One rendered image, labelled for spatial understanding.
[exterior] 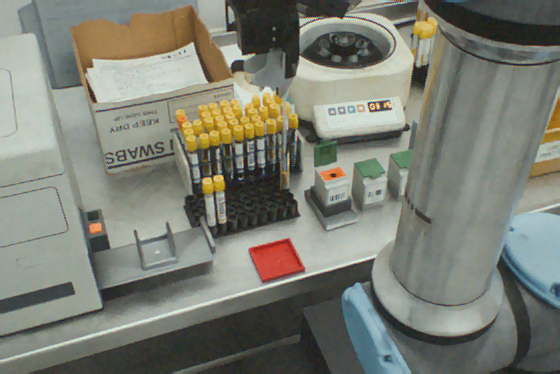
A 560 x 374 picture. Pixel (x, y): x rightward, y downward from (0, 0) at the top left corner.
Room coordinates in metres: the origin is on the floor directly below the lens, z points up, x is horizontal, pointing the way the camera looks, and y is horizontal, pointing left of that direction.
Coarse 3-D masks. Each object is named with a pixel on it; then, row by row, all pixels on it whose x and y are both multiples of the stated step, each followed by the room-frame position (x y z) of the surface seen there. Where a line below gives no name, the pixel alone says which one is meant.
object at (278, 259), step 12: (288, 240) 0.73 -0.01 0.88; (252, 252) 0.70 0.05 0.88; (264, 252) 0.71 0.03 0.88; (276, 252) 0.71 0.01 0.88; (288, 252) 0.71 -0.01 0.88; (264, 264) 0.68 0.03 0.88; (276, 264) 0.68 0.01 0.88; (288, 264) 0.68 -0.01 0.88; (300, 264) 0.68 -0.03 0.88; (264, 276) 0.66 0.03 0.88; (276, 276) 0.65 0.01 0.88
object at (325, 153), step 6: (324, 144) 0.83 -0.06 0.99; (330, 144) 0.84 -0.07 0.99; (336, 144) 0.84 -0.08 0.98; (318, 150) 0.83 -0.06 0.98; (324, 150) 0.83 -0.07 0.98; (330, 150) 0.84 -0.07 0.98; (336, 150) 0.84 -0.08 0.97; (318, 156) 0.83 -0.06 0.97; (324, 156) 0.83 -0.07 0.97; (330, 156) 0.83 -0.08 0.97; (336, 156) 0.84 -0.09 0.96; (318, 162) 0.83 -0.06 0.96; (324, 162) 0.83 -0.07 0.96; (330, 162) 0.83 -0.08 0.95
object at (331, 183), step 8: (320, 168) 0.82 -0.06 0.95; (328, 168) 0.82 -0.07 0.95; (336, 168) 0.82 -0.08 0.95; (320, 176) 0.80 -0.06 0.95; (328, 176) 0.80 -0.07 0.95; (336, 176) 0.80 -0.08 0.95; (344, 176) 0.80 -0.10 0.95; (320, 184) 0.80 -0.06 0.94; (328, 184) 0.79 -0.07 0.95; (336, 184) 0.79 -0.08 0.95; (344, 184) 0.79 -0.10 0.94; (320, 192) 0.80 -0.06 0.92; (328, 192) 0.78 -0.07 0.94; (336, 192) 0.78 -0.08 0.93; (344, 192) 0.79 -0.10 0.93; (328, 200) 0.78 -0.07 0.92; (336, 200) 0.78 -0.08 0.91
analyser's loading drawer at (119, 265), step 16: (144, 240) 0.69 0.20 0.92; (160, 240) 0.70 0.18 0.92; (176, 240) 0.70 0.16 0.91; (192, 240) 0.70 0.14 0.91; (208, 240) 0.68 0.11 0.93; (96, 256) 0.66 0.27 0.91; (112, 256) 0.66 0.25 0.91; (128, 256) 0.66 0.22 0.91; (144, 256) 0.64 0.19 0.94; (160, 256) 0.66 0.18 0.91; (176, 256) 0.65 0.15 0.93; (192, 256) 0.66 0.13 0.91; (208, 256) 0.66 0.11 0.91; (96, 272) 0.63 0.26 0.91; (112, 272) 0.63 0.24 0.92; (128, 272) 0.63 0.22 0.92; (144, 272) 0.63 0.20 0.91; (160, 272) 0.64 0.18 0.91
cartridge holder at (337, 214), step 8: (304, 192) 0.84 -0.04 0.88; (312, 192) 0.81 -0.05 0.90; (312, 200) 0.81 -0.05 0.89; (320, 200) 0.79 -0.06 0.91; (344, 200) 0.79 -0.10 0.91; (320, 208) 0.79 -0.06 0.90; (328, 208) 0.78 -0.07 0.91; (336, 208) 0.78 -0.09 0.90; (344, 208) 0.79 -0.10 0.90; (320, 216) 0.78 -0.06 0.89; (328, 216) 0.77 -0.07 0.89; (336, 216) 0.77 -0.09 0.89; (344, 216) 0.77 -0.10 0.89; (352, 216) 0.77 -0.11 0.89; (328, 224) 0.76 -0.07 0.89; (336, 224) 0.76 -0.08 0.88; (344, 224) 0.77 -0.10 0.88
